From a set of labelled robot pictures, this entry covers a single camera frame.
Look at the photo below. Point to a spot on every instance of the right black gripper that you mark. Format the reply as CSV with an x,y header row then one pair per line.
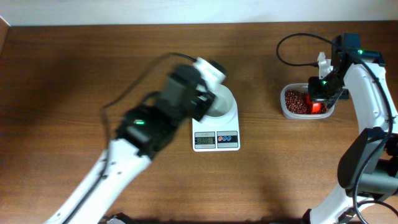
x,y
316,95

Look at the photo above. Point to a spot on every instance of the orange measuring scoop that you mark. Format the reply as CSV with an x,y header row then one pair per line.
x,y
313,108

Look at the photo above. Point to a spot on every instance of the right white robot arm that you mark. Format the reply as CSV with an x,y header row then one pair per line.
x,y
367,171

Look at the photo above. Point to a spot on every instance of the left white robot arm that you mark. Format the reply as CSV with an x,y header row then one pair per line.
x,y
144,131

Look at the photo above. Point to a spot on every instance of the white round bowl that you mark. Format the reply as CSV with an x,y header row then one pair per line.
x,y
223,102

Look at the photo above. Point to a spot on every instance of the white digital kitchen scale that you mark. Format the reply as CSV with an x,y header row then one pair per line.
x,y
216,134

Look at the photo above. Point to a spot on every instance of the red beans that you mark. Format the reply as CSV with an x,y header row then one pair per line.
x,y
296,102

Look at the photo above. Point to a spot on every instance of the clear plastic container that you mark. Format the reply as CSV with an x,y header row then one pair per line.
x,y
289,115

